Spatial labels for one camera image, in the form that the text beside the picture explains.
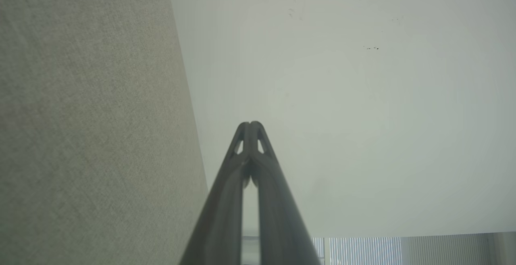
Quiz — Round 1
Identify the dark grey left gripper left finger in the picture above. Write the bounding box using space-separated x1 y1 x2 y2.
179 121 252 265

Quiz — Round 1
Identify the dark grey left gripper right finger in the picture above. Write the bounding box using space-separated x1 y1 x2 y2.
251 121 322 265

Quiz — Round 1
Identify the white ribbed panel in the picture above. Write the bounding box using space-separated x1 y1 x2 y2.
242 232 516 265

